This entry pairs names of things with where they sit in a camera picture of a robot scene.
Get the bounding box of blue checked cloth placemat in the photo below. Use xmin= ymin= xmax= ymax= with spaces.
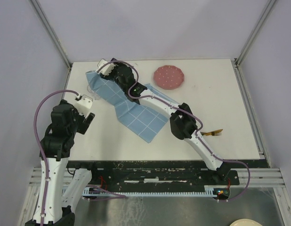
xmin=86 ymin=71 xmax=169 ymax=143

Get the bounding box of green handled gold fork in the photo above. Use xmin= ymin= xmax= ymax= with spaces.
xmin=201 ymin=131 xmax=222 ymax=136

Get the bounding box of clear plastic cup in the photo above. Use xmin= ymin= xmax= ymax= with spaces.
xmin=87 ymin=85 xmax=101 ymax=100

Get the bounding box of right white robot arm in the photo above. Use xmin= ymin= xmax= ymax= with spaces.
xmin=98 ymin=60 xmax=230 ymax=184

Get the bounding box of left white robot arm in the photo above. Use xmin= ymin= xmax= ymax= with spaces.
xmin=25 ymin=95 xmax=99 ymax=226

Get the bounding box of pink dotted plate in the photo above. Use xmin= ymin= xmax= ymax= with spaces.
xmin=153 ymin=65 xmax=185 ymax=90

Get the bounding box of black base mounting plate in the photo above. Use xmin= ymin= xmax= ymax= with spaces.
xmin=67 ymin=161 xmax=240 ymax=190

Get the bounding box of cream plate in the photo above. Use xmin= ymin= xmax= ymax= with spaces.
xmin=230 ymin=218 xmax=262 ymax=226

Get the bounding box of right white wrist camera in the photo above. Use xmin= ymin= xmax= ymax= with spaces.
xmin=97 ymin=59 xmax=115 ymax=77

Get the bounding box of green handled gold knife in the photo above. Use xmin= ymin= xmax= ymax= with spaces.
xmin=201 ymin=129 xmax=224 ymax=135

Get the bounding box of left aluminium frame post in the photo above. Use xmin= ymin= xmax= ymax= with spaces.
xmin=29 ymin=0 xmax=72 ymax=68

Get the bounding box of aluminium frame post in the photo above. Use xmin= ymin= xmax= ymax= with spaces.
xmin=235 ymin=0 xmax=278 ymax=65
xmin=29 ymin=0 xmax=72 ymax=68

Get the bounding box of light blue cable duct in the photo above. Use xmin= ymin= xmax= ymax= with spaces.
xmin=82 ymin=185 xmax=219 ymax=196

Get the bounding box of right aluminium frame post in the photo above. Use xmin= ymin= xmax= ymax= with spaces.
xmin=235 ymin=0 xmax=278 ymax=65

